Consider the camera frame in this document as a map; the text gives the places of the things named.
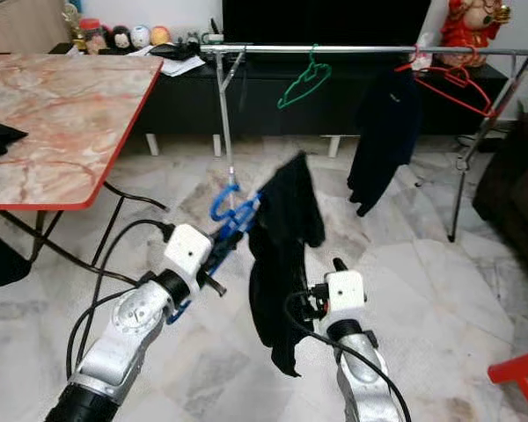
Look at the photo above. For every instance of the blue plastic hanger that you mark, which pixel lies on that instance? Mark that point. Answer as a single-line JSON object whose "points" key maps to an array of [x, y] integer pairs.
{"points": [[224, 207]]}

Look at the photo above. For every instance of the silver clothes rack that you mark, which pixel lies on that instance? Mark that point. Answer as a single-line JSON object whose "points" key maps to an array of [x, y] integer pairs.
{"points": [[352, 50]]}

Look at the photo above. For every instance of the red plastic hanger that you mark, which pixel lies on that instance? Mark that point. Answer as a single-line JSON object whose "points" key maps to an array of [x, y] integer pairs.
{"points": [[458, 81], [405, 68]]}

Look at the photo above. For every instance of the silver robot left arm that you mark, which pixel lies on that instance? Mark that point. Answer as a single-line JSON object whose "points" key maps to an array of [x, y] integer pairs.
{"points": [[132, 334]]}

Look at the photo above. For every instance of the clear jar red lid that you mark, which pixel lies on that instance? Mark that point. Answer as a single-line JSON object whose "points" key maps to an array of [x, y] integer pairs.
{"points": [[91, 37]]}

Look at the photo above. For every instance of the black television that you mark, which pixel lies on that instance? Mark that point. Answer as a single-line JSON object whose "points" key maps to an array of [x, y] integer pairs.
{"points": [[326, 19]]}

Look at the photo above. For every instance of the black wallet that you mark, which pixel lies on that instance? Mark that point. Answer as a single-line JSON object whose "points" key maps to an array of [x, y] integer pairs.
{"points": [[176, 51]]}

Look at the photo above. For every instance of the light wooden cabinet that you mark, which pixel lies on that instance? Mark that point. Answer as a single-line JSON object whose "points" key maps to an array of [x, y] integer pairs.
{"points": [[26, 26]]}

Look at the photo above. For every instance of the black shirt white lettering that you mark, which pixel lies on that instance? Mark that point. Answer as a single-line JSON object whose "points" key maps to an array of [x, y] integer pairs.
{"points": [[286, 281]]}

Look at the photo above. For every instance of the black TV cabinet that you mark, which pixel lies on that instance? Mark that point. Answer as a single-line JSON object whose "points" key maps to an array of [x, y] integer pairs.
{"points": [[282, 97]]}

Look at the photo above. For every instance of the dark grey sofa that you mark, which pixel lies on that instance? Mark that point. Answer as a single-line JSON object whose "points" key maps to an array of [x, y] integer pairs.
{"points": [[510, 202]]}

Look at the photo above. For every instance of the round white blue plush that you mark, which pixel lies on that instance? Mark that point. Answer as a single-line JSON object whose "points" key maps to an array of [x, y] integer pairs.
{"points": [[140, 36]]}

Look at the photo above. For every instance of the round black white-face plush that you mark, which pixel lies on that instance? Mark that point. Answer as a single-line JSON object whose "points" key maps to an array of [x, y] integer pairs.
{"points": [[120, 38]]}

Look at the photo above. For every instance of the marble-pattern folding table red edge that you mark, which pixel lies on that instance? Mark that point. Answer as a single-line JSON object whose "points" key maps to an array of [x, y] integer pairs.
{"points": [[62, 123]]}

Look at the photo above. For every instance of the blue gold trophy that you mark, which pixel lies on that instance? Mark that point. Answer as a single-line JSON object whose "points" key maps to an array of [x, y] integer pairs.
{"points": [[72, 19]]}

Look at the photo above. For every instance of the red gold figurine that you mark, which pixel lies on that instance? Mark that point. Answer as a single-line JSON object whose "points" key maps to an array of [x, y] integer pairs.
{"points": [[475, 25]]}

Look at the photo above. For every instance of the round orange red plush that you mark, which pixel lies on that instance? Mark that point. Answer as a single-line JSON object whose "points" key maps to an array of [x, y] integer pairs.
{"points": [[160, 35]]}

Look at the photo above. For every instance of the green plastic hanger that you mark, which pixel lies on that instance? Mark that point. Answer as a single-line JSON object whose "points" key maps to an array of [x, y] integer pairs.
{"points": [[306, 85]]}

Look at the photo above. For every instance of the dark navy garment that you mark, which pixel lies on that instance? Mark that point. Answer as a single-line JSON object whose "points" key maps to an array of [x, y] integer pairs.
{"points": [[383, 132]]}

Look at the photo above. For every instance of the red plastic stool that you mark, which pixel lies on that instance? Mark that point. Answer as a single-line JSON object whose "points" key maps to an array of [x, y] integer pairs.
{"points": [[515, 365]]}

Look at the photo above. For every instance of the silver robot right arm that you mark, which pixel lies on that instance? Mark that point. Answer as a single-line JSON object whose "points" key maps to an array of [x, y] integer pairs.
{"points": [[365, 378]]}

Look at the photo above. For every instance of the white pink bag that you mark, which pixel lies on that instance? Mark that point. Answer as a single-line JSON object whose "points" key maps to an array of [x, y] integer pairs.
{"points": [[422, 57]]}

